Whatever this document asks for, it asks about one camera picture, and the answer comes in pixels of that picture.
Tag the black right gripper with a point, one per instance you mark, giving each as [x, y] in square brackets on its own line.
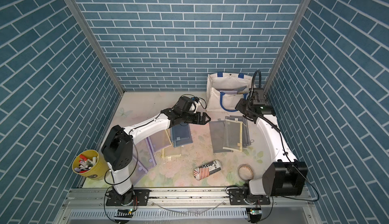
[239, 105]

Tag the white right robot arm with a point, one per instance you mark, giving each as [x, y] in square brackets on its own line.
[286, 175]

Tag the cream yellow pouch bottom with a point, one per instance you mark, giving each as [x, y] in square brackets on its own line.
[171, 151]

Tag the purple mesh pouch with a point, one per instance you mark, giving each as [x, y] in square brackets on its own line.
[144, 153]
[139, 171]
[159, 141]

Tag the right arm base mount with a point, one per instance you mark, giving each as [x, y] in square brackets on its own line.
[249, 196]

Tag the yellow bowl with items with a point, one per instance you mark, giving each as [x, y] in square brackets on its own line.
[90, 164]

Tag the yellow trimmed mesh pouch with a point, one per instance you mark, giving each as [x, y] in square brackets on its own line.
[233, 135]

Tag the grey mesh pouch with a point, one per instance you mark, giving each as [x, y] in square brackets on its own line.
[245, 131]
[217, 136]

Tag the blue mesh pouch centre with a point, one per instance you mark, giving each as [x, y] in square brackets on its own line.
[181, 135]

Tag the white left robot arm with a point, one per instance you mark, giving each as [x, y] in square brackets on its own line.
[121, 141]

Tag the purple mesh pouch bottom left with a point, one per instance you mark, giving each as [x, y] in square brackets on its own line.
[139, 171]

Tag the crushed striped drink can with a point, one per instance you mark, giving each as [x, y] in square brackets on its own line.
[207, 169]

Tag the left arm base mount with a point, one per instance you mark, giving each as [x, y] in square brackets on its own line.
[133, 197]

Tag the white canvas tote bag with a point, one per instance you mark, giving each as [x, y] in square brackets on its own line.
[224, 90]

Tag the purple mesh pouch lower left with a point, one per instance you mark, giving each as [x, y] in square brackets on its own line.
[144, 153]

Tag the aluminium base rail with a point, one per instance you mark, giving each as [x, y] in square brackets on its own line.
[208, 205]

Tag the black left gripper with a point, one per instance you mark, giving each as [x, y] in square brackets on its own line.
[197, 118]

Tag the brown tape roll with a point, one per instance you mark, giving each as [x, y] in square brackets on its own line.
[245, 172]

